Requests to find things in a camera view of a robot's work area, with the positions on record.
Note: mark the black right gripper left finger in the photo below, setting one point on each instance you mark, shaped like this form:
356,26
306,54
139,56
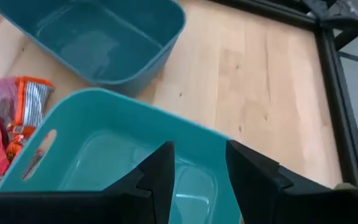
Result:
154,202

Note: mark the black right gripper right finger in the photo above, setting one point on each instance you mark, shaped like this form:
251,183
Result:
259,193

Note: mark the light teal plastic bin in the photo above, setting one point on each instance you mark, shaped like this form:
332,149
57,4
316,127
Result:
104,124

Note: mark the orange Reese's candy packet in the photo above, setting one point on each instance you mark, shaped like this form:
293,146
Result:
19,138
31,99

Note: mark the dark teal plastic bin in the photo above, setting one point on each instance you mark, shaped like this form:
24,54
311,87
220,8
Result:
104,40

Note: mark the black aluminium table frame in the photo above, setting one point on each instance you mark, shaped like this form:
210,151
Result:
337,93

